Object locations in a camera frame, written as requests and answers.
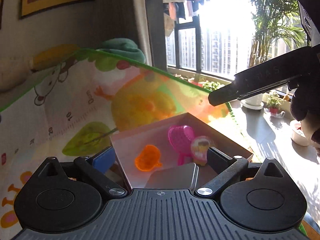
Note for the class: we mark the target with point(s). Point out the pink toy scoop basket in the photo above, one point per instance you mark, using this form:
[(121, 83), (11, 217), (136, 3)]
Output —
[(178, 136)]

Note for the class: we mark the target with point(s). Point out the hanging clothes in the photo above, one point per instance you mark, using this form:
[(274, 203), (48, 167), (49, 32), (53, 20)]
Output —
[(180, 0)]

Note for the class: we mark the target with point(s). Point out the small plant in red pot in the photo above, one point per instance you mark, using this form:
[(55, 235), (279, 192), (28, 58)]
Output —
[(273, 110)]

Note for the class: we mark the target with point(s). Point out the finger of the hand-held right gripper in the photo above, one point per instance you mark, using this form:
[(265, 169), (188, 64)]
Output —
[(262, 75), (275, 89)]

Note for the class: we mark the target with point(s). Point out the green cloth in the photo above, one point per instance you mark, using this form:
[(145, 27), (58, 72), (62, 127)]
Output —
[(120, 48)]

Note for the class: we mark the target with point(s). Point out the white bowl planter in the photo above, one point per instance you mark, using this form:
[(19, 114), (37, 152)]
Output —
[(298, 137)]

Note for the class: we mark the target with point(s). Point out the printed cartoon play mat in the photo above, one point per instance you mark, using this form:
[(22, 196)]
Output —
[(62, 110)]

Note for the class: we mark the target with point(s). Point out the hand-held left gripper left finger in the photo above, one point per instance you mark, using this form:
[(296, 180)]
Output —
[(103, 158)]

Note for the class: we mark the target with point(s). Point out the silver metal tin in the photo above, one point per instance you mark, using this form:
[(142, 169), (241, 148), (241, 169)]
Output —
[(172, 177)]

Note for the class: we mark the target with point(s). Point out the green balcony plants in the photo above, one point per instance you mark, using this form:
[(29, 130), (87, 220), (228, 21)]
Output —
[(212, 85)]

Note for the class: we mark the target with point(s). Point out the orange plastic toy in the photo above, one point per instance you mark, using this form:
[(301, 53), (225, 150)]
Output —
[(147, 158)]

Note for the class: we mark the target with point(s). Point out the yellow plush pillow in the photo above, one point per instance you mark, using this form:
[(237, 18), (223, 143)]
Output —
[(52, 55)]

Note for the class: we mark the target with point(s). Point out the pink yellow cupcake toy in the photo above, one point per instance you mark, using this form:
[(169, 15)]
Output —
[(200, 150)]

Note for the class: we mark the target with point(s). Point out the person's right hand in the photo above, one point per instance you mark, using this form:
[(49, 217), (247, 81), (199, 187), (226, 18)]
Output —
[(305, 100)]

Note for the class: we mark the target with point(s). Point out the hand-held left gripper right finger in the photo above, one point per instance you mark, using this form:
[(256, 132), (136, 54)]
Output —
[(217, 157)]

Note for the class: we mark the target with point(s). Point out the tall palm plant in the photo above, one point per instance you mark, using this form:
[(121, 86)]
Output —
[(272, 17)]

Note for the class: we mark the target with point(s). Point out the white plant pot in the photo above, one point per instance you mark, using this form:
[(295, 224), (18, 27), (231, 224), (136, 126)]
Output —
[(253, 102)]

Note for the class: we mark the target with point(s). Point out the pink cardboard box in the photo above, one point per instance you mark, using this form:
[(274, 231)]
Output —
[(150, 135)]

